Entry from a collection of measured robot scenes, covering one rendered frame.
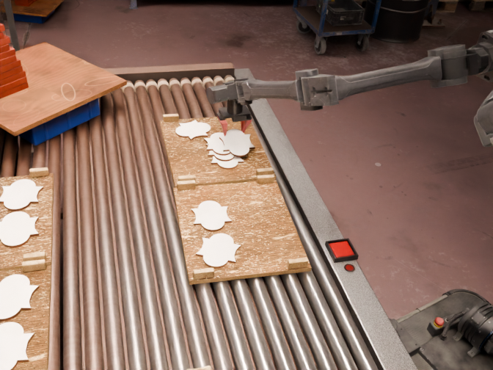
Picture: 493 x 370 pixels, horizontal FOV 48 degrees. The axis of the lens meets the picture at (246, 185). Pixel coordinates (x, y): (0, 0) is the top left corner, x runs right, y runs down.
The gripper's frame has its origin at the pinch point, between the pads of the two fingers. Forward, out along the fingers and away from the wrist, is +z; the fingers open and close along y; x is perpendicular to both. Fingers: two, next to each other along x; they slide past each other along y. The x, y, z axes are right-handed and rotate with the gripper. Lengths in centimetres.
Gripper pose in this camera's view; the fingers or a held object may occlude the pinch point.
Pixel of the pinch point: (233, 132)
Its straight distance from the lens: 200.5
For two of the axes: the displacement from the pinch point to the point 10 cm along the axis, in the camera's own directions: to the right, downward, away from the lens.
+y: 9.5, -1.6, 2.8
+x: -3.2, -5.9, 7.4
